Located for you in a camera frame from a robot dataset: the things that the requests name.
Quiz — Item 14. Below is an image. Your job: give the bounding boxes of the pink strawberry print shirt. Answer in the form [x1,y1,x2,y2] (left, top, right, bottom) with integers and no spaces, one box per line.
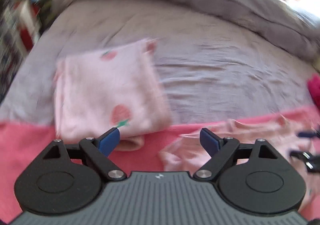
[158,115,320,218]

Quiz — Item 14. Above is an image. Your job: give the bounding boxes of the pink strawberry pants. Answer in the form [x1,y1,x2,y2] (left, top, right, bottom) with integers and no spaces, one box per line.
[54,39,171,151]

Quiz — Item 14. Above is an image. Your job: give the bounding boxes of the lilac butterfly bed sheet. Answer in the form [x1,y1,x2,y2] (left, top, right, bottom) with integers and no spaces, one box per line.
[1,0,315,125]

